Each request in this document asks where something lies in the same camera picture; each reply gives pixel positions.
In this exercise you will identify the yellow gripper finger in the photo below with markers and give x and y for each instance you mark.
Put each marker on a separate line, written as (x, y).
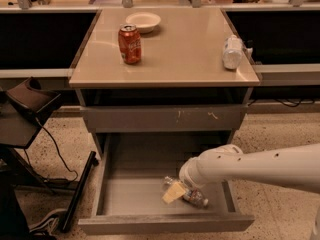
(173, 191)

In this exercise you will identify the clear plastic water bottle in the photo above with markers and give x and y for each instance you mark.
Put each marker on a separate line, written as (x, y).
(193, 196)

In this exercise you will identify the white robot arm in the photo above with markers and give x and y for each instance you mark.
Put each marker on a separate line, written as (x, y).
(295, 168)

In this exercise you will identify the open grey lower drawer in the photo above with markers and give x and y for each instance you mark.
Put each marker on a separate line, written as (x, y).
(130, 187)

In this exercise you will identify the closed grey upper drawer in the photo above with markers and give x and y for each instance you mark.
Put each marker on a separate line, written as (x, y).
(116, 119)

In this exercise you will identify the grey drawer cabinet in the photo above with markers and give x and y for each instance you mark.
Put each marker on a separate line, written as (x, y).
(181, 65)

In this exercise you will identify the black stand leg bar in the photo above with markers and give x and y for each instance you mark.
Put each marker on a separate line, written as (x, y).
(66, 222)

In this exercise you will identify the grey white sneaker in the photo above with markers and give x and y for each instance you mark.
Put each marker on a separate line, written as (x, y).
(49, 223)

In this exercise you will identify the orange soda can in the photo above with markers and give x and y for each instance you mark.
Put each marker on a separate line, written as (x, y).
(129, 41)

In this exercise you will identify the white bowl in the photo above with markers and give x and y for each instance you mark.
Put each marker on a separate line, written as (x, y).
(144, 21)

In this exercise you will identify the black device on stand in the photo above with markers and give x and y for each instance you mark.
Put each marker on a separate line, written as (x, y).
(32, 102)

